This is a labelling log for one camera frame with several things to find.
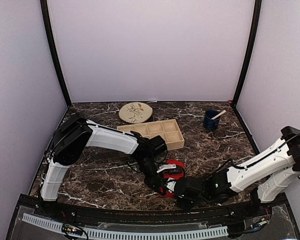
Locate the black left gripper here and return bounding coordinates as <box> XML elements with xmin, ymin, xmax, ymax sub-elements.
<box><xmin>135</xmin><ymin>156</ymin><xmax>166</xmax><ymax>196</ymax></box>

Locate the red sock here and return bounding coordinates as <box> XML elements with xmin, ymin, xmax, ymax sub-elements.
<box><xmin>157</xmin><ymin>158</ymin><xmax>186</xmax><ymax>198</ymax></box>

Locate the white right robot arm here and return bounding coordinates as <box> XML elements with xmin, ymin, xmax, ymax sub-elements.
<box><xmin>167</xmin><ymin>126</ymin><xmax>300</xmax><ymax>217</ymax></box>

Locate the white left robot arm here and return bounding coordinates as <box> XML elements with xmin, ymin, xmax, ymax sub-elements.
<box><xmin>40</xmin><ymin>113</ymin><xmax>167</xmax><ymax>218</ymax></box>

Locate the wooden compartment tray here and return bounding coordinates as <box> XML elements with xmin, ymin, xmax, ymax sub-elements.
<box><xmin>117</xmin><ymin>119</ymin><xmax>185</xmax><ymax>151</ymax></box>

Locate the floral ceramic plate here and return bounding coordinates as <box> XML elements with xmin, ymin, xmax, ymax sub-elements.
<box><xmin>118</xmin><ymin>102</ymin><xmax>153</xmax><ymax>124</ymax></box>

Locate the dark blue mug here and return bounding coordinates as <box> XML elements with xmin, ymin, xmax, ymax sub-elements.
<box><xmin>203</xmin><ymin>109</ymin><xmax>221</xmax><ymax>131</ymax></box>

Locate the wooden stick in mug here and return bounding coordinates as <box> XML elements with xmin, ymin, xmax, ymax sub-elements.
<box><xmin>211</xmin><ymin>110</ymin><xmax>227</xmax><ymax>120</ymax></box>

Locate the black front rail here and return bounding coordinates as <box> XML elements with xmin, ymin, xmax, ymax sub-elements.
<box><xmin>69</xmin><ymin>206</ymin><xmax>233</xmax><ymax>225</ymax></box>

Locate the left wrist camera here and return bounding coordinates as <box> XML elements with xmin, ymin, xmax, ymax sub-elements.
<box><xmin>156</xmin><ymin>164</ymin><xmax>184</xmax><ymax>175</ymax></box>

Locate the left black frame post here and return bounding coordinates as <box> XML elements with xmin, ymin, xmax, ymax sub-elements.
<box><xmin>39</xmin><ymin>0</ymin><xmax>72</xmax><ymax>108</ymax></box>

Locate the black frame post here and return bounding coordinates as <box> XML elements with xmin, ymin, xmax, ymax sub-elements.
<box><xmin>232</xmin><ymin>0</ymin><xmax>262</xmax><ymax>108</ymax></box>
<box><xmin>39</xmin><ymin>0</ymin><xmax>72</xmax><ymax>108</ymax></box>

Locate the white slotted cable duct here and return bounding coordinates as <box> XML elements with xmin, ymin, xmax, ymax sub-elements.
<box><xmin>21</xmin><ymin>213</ymin><xmax>229</xmax><ymax>240</ymax></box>

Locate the right black frame post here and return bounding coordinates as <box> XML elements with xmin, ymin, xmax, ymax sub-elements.
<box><xmin>232</xmin><ymin>0</ymin><xmax>262</xmax><ymax>108</ymax></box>

